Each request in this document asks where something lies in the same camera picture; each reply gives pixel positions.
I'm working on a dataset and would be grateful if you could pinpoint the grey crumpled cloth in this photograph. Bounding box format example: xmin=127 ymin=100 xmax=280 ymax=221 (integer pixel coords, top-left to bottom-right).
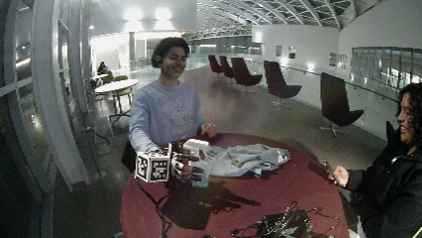
xmin=204 ymin=143 xmax=292 ymax=179

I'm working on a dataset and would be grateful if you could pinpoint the wall handrail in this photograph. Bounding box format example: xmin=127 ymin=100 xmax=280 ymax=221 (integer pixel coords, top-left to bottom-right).
xmin=281 ymin=64 xmax=400 ymax=104

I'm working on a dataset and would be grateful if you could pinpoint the green chair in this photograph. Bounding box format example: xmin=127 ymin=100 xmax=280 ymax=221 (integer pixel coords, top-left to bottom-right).
xmin=100 ymin=70 xmax=115 ymax=85
xmin=111 ymin=74 xmax=135 ymax=115

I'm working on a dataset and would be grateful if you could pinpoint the white marker cube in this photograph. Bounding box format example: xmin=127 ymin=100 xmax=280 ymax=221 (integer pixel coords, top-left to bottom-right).
xmin=133 ymin=150 xmax=173 ymax=183

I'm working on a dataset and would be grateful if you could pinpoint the white round table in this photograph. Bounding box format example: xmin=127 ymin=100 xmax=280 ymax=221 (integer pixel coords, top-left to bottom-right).
xmin=94 ymin=78 xmax=141 ymax=125

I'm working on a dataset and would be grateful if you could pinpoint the the person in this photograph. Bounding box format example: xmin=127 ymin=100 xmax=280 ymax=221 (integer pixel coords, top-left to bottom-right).
xmin=128 ymin=37 xmax=219 ymax=157

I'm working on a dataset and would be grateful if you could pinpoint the dark phone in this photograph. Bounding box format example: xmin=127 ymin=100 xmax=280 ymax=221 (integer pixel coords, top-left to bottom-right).
xmin=323 ymin=159 xmax=339 ymax=182

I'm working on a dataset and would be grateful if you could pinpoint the black glove cable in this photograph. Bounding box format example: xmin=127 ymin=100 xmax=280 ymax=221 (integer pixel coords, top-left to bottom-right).
xmin=133 ymin=178 xmax=175 ymax=238

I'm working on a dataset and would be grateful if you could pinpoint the dark red swivel chair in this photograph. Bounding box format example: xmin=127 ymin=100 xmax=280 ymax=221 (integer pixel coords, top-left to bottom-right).
xmin=217 ymin=55 xmax=236 ymax=79
xmin=263 ymin=59 xmax=304 ymax=109
xmin=229 ymin=57 xmax=264 ymax=94
xmin=208 ymin=54 xmax=224 ymax=75

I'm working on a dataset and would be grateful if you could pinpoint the black swivel chair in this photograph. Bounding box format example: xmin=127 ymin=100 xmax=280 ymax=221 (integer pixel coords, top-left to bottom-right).
xmin=320 ymin=71 xmax=365 ymax=139

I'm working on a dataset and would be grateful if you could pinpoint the black electronics bundle with cables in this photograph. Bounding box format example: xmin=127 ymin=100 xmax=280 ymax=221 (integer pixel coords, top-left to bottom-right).
xmin=229 ymin=201 xmax=344 ymax=238

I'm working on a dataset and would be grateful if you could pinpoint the white curved pillar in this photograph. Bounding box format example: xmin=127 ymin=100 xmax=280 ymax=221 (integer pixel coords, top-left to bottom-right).
xmin=30 ymin=0 xmax=91 ymax=191

